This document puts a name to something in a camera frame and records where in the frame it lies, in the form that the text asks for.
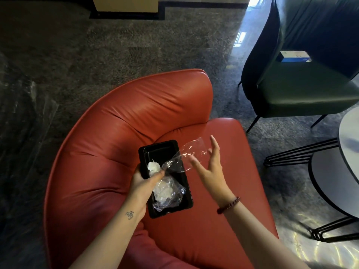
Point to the person's left hand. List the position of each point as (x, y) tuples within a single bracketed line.
[(138, 193)]

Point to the white round table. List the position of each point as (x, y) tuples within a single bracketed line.
[(347, 123)]

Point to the clear plastic wrapper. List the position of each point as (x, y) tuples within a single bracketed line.
[(190, 151)]

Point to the person's right hand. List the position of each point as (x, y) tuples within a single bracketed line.
[(214, 182)]

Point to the white tissue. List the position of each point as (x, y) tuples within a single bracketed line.
[(153, 167)]

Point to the person's right forearm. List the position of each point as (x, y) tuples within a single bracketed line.
[(258, 240)]

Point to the black plastic tray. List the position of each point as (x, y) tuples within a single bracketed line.
[(160, 151)]

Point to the blue and white carton box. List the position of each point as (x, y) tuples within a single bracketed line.
[(294, 56)]

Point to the red leather armchair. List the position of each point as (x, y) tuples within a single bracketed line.
[(126, 109)]

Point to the dark green leather armchair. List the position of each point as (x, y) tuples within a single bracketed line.
[(303, 89)]

